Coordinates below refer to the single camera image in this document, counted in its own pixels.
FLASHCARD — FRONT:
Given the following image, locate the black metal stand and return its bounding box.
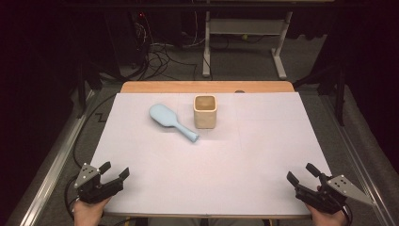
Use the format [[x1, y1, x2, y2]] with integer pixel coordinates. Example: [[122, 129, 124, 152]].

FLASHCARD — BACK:
[[75, 60, 104, 120], [294, 62, 347, 127]]

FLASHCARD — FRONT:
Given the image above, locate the light blue hairbrush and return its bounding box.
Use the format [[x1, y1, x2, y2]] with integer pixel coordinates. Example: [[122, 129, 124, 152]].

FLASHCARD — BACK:
[[149, 103, 200, 144]]

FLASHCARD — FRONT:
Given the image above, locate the wooden table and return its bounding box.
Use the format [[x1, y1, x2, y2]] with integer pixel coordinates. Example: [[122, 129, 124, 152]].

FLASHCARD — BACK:
[[103, 80, 312, 220]]

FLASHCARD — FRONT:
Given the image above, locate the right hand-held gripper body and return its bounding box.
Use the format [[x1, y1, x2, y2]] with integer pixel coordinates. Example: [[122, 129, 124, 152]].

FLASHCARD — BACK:
[[295, 174, 376, 216]]

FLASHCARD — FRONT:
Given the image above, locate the tangle of floor cables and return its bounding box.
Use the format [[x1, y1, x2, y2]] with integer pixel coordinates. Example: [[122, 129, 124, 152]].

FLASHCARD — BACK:
[[135, 12, 203, 82]]

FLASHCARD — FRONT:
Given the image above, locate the white metal desk frame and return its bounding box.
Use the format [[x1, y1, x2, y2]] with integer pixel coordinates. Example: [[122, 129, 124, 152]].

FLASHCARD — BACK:
[[201, 10, 295, 81]]

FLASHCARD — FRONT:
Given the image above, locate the person's right hand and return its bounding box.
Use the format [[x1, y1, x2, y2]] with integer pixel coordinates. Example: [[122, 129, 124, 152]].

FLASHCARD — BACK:
[[305, 203, 348, 226]]

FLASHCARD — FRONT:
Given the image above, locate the metal floor rail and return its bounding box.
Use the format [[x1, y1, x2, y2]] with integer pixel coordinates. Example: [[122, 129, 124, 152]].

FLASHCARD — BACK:
[[318, 93, 399, 226], [18, 90, 97, 226]]

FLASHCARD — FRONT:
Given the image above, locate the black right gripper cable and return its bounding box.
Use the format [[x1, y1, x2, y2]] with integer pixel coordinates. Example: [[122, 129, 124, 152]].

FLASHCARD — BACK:
[[340, 202, 354, 226]]

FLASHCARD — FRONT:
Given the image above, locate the person's left hand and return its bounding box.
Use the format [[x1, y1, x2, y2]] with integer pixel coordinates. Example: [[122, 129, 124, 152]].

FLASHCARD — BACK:
[[72, 197, 111, 226]]

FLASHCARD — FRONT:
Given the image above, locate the long black floor cable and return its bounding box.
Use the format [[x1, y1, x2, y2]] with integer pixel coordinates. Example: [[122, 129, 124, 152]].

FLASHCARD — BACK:
[[72, 93, 118, 169]]

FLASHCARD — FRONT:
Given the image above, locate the black computer equipment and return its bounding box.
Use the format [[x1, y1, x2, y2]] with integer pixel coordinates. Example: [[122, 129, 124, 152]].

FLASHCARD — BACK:
[[103, 8, 152, 72]]

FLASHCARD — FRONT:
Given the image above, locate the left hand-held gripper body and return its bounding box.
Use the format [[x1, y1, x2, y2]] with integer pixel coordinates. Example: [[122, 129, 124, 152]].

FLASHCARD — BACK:
[[73, 163, 125, 204]]

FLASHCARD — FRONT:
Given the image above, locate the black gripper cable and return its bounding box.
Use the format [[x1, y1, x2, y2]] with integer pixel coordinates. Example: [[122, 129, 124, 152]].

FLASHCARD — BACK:
[[63, 173, 80, 220], [340, 202, 354, 226]]

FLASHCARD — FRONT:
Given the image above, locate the beige square cup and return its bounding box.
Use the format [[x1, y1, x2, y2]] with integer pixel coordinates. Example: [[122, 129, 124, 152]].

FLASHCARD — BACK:
[[192, 94, 218, 130]]

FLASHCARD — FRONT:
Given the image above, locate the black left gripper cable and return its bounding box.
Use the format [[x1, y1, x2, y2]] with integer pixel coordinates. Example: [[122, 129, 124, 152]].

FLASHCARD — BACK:
[[63, 173, 80, 220]]

